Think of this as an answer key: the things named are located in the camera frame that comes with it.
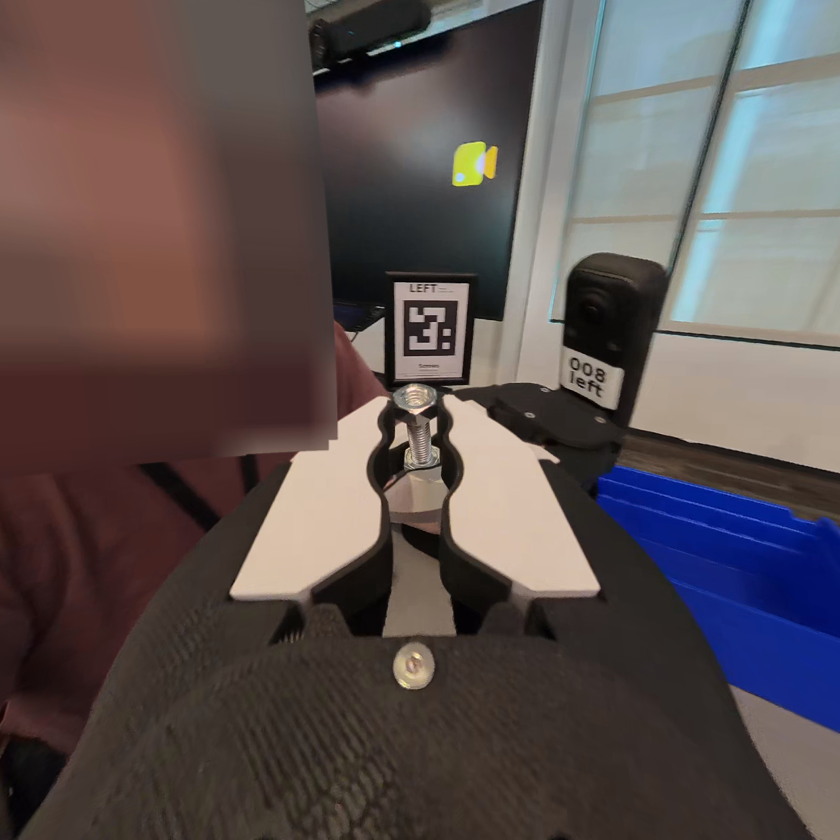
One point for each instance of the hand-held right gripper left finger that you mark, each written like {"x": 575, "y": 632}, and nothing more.
{"x": 308, "y": 518}

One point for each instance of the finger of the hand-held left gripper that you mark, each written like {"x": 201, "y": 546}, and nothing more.
{"x": 543, "y": 454}
{"x": 417, "y": 500}

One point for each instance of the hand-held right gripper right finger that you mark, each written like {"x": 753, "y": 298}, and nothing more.
{"x": 518, "y": 518}

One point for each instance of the steel hex bolt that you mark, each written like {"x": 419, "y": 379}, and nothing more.
{"x": 418, "y": 441}

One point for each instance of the steel hex nut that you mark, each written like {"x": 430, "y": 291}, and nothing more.
{"x": 403, "y": 410}

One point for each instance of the blue plastic bin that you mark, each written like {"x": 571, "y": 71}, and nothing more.
{"x": 722, "y": 558}

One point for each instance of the framed marker sign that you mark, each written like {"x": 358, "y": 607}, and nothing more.
{"x": 430, "y": 328}

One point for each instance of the small dark tablet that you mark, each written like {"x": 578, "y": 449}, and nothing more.
{"x": 358, "y": 315}

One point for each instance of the large grid window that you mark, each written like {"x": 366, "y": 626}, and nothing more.
{"x": 754, "y": 164}

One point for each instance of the black video bar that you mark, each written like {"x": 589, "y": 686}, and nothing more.
{"x": 367, "y": 29}

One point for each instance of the large black wall screen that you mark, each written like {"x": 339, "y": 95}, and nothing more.
{"x": 407, "y": 229}

